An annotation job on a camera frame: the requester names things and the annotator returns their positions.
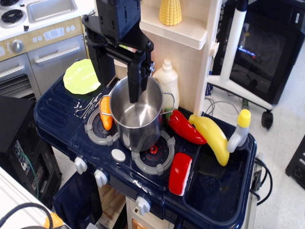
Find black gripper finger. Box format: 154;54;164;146
141;71;149;92
128;61;144;103

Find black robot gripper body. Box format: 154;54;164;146
82;14;154;77

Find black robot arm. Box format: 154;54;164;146
82;0;154;103

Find stainless steel pot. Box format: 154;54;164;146
102;77;175;152

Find cream toy bottle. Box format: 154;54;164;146
152;59;180;109

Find yellow toy corn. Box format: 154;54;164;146
159;0;182;26

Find cream toy kitchen shelf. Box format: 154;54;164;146
113;0;223;115

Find orange toy pepper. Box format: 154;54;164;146
99;96;113;131

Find green toy lettuce leaf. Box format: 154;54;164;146
63;59;101;95

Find red toy chili pepper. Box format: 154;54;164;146
166;109;207;145

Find grey toy burner left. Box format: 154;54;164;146
84;109;119;146

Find grey toy burner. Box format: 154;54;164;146
84;109;119;146
132;130;175;176

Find grey oval button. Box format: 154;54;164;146
111;149;126;163

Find grey toy burner right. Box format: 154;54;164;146
132;130;175;176

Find wooden grey toy kitchen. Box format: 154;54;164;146
0;0;94;99

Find yellow toy banana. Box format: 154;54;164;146
189;114;230;167

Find white rolling stand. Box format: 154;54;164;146
206;0;274;129

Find white knob left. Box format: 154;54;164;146
74;157;88;175

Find white knob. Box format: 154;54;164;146
135;196;151;216
74;157;88;175
94;169;109;188

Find white knob middle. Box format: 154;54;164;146
94;169;109;188

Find dark blue toy kitchen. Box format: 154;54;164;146
34;72;256;229

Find white knob right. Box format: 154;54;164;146
135;196;151;216

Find black computer case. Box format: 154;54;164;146
0;96;62;208

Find black power cable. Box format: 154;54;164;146
249;157;274;206

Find black braided cable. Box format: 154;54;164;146
0;202;54;229

